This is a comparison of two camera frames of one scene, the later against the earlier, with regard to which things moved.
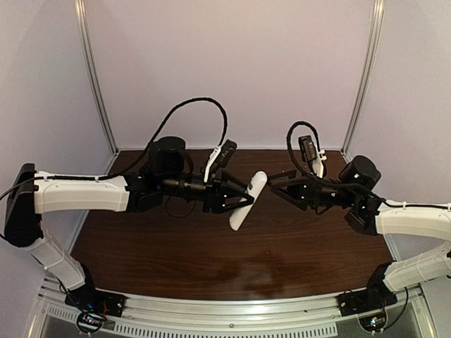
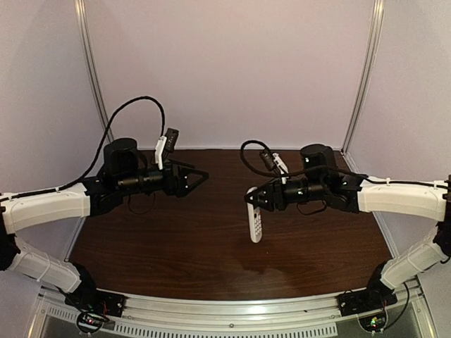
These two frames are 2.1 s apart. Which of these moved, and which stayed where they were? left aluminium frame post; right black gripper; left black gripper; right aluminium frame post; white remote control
Moved: white remote control; right black gripper; left black gripper
Stayed: left aluminium frame post; right aluminium frame post
